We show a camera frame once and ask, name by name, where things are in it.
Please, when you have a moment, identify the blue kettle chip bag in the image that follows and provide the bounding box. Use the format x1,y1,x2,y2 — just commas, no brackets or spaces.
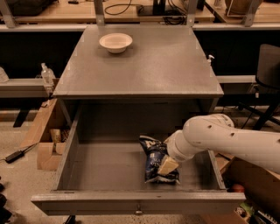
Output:
139,136,179,184

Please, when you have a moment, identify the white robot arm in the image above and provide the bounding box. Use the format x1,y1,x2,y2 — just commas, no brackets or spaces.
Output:
164,114,280,173

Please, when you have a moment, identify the grey open top drawer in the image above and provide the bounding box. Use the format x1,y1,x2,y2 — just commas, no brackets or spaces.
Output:
31,101,245,215

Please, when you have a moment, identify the grey cabinet counter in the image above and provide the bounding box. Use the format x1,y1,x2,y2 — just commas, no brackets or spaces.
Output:
53,24,223,135

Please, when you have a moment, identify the red round object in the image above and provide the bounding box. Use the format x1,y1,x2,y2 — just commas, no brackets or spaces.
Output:
231,184,245,193

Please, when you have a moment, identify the white pump bottle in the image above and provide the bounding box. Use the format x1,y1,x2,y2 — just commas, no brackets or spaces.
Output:
207,54,215,66

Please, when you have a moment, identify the cardboard box right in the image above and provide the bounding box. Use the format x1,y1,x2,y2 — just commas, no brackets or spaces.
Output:
215,152,280,223

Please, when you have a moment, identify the cardboard box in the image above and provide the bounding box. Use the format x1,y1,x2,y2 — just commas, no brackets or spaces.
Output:
215,152,280,223
20,99,67,171

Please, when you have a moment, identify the white paper bowl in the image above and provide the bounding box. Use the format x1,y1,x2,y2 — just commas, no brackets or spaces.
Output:
99,33,133,53

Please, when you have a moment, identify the cardboard box left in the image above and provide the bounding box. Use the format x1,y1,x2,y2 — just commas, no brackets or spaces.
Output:
20,99,67,171

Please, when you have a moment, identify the clear sanitizer bottle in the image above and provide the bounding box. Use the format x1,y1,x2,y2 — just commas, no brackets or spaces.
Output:
41,63,55,86

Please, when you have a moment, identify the grey left bench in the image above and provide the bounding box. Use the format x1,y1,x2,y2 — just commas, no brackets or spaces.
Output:
0,78,53,98

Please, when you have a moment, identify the black cable coil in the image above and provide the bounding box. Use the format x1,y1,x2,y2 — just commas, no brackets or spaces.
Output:
162,0,187,26

